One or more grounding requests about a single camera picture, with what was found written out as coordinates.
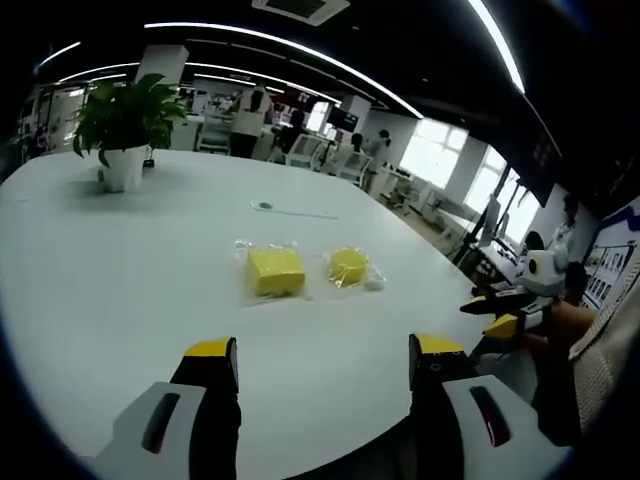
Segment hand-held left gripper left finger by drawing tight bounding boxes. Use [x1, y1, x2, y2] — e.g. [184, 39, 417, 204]
[79, 336, 244, 480]

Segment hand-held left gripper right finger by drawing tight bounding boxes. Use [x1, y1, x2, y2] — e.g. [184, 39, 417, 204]
[407, 332, 572, 480]

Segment rectangular yellow silicone block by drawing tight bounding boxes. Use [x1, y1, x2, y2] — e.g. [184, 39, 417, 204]
[245, 246, 308, 298]

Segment round yellow silicone block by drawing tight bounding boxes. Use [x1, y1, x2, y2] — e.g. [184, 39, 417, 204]
[326, 245, 370, 290]

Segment person's right hand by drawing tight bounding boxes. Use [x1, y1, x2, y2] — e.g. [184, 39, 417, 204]
[542, 301, 599, 362]

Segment large yellow sponge in bag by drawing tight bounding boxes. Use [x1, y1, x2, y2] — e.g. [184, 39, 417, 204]
[233, 237, 315, 308]

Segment small yellow sponge in bag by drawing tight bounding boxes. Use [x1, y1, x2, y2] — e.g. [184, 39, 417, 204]
[312, 242, 389, 300]

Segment white office chair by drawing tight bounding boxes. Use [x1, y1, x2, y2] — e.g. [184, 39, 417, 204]
[333, 149, 374, 187]
[287, 134, 326, 171]
[198, 119, 233, 155]

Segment long ceiling light strip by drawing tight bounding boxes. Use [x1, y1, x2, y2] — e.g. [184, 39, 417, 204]
[142, 21, 425, 120]
[468, 0, 527, 95]

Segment white plant pot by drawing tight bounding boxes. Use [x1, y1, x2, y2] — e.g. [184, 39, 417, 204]
[102, 143, 150, 194]

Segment green potted plant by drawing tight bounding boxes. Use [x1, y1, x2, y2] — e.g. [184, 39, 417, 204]
[72, 73, 190, 169]

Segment ceiling air vent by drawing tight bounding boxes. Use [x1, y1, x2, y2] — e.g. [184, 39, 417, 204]
[251, 0, 352, 27]

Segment wall poster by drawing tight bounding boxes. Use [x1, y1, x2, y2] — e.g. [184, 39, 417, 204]
[579, 195, 640, 314]

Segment black wall screen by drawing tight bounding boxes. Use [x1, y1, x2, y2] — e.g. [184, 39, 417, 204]
[508, 89, 565, 208]

